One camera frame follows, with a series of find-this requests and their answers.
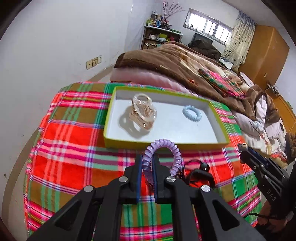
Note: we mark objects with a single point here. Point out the beige hair claw clip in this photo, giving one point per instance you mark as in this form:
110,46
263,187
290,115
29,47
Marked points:
143,112

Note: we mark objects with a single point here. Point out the dried flower branches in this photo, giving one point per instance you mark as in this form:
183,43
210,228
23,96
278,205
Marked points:
169,9

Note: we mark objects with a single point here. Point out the right hand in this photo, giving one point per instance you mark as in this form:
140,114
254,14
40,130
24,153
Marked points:
272,224

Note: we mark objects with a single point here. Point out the yellow-green shallow box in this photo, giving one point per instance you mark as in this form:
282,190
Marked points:
192,123

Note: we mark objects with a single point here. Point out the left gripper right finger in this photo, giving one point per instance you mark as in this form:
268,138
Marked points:
198,212

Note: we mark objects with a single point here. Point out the orange wooden wardrobe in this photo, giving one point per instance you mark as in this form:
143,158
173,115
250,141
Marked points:
264,62

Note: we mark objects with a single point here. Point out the window with white frame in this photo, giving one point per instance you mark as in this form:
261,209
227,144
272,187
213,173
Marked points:
208,26

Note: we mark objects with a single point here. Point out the wall power socket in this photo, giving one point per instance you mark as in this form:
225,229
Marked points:
93,62

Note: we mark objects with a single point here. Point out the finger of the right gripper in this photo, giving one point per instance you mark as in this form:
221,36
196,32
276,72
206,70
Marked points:
251,158

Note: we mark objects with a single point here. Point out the folded plaid cloth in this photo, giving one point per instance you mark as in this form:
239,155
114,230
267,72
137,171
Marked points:
225,86

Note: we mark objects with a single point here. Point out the floral curtain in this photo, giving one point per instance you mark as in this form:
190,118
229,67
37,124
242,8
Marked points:
242,35

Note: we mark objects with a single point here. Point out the brown fleece blanket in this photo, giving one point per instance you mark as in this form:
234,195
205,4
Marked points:
182,64

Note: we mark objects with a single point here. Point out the dark wooden shelf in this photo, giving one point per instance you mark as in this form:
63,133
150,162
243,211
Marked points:
154,37

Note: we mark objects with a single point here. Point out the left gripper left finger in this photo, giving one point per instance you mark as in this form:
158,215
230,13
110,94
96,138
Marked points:
94,213

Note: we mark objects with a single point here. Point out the black elastic teal bead tie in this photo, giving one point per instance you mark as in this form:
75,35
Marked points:
202,166

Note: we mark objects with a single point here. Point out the white floral quilt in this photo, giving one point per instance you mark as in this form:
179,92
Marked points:
265,134

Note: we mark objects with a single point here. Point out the colourful plaid cloth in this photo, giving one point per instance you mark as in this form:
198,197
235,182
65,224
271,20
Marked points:
69,153

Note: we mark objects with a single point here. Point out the dark clothes pile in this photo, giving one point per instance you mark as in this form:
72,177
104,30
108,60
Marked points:
206,49

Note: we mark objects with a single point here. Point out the black smart wristband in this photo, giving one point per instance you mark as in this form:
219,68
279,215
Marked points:
200,175

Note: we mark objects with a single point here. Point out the pink pillow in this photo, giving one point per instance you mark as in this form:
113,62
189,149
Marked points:
145,77

